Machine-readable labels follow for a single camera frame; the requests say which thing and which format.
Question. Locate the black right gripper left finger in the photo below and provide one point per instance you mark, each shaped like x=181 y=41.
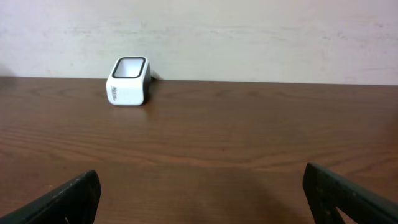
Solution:
x=75 y=201

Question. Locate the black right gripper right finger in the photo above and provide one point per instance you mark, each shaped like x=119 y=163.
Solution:
x=328 y=193

